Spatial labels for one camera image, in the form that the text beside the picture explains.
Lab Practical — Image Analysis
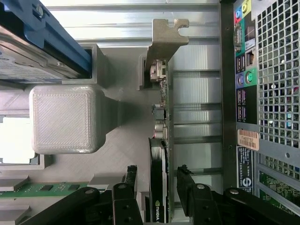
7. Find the pink service tag label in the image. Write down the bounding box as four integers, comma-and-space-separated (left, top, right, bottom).
237, 128, 260, 151

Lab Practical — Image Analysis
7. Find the grey printed part rack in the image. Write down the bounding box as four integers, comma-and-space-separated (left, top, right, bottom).
0, 43, 153, 225

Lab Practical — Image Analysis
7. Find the green RAM stick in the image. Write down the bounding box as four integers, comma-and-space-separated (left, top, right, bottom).
0, 182, 89, 200

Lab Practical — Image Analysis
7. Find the silver CPU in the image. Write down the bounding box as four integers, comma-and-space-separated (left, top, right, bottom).
0, 117, 36, 165

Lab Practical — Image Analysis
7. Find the hard disk with blue carrier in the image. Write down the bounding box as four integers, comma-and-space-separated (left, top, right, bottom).
0, 0, 93, 82

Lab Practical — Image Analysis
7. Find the black open PC case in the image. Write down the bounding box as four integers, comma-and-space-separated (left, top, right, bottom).
219, 0, 300, 225

